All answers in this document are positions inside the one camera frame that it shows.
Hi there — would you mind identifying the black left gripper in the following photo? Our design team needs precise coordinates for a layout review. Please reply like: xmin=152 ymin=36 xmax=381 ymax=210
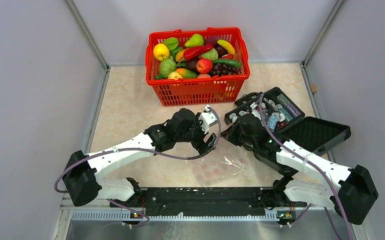
xmin=175 ymin=113 xmax=217 ymax=155

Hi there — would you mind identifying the clear zip top bag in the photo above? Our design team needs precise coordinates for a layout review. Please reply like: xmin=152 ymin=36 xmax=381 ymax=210
xmin=187 ymin=146 xmax=249 ymax=187

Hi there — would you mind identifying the red chili pepper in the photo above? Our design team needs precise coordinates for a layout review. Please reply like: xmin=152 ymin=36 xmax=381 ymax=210
xmin=183 ymin=43 xmax=214 ymax=61

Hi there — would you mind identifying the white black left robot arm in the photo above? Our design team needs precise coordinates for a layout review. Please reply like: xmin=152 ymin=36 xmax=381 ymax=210
xmin=56 ymin=106 xmax=222 ymax=207

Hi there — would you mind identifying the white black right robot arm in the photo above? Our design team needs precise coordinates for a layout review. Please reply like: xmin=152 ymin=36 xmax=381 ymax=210
xmin=221 ymin=113 xmax=379 ymax=225

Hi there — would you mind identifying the black open tool case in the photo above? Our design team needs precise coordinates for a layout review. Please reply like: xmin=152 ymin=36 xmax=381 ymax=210
xmin=224 ymin=87 xmax=352 ymax=177

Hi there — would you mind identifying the orange green mango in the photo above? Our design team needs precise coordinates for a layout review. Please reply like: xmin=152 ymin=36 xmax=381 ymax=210
xmin=176 ymin=68 xmax=198 ymax=79

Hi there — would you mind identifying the dark purple grape bunch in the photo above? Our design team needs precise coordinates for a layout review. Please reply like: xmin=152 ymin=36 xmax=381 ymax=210
xmin=208 ymin=63 xmax=240 ymax=77

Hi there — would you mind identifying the red apple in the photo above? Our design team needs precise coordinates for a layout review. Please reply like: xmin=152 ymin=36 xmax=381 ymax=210
xmin=196 ymin=58 xmax=213 ymax=74

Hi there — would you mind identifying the red plastic shopping basket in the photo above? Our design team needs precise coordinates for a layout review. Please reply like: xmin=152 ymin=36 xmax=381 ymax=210
xmin=145 ymin=27 xmax=250 ymax=106

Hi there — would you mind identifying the green cucumber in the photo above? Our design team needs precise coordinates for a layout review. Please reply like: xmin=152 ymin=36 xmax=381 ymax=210
xmin=212 ymin=58 xmax=242 ymax=68

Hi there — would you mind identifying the green cabbage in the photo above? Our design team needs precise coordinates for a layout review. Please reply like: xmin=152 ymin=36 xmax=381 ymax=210
xmin=159 ymin=58 xmax=177 ymax=78

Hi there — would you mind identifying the yellow banana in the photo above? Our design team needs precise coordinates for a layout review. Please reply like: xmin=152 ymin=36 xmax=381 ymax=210
xmin=217 ymin=39 xmax=236 ymax=55

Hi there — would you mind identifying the yellow apple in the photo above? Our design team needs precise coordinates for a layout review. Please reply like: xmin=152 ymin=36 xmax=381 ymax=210
xmin=152 ymin=43 xmax=170 ymax=61

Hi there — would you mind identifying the green pear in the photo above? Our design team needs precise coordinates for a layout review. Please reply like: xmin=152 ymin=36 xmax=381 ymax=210
xmin=184 ymin=33 xmax=204 ymax=48

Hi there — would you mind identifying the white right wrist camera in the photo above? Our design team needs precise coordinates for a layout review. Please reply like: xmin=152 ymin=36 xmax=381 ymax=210
xmin=248 ymin=102 xmax=262 ymax=121

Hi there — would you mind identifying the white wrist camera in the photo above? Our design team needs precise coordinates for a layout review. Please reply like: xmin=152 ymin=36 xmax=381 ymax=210
xmin=198 ymin=105 xmax=220 ymax=134
xmin=248 ymin=102 xmax=262 ymax=121

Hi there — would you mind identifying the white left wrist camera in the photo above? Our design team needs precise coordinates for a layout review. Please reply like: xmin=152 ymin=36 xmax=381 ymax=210
xmin=198 ymin=105 xmax=220 ymax=134

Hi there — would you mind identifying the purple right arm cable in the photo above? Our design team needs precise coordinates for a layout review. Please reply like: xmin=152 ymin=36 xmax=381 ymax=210
xmin=256 ymin=93 xmax=356 ymax=240

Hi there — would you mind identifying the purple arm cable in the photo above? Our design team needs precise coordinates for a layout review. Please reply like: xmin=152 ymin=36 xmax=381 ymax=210
xmin=256 ymin=93 xmax=356 ymax=240
xmin=53 ymin=105 xmax=223 ymax=229

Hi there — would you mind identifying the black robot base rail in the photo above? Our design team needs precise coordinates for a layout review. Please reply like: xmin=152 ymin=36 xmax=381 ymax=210
xmin=110 ymin=187 xmax=307 ymax=218

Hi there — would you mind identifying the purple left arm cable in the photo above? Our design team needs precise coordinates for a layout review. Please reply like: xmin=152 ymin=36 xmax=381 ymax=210
xmin=53 ymin=105 xmax=223 ymax=229

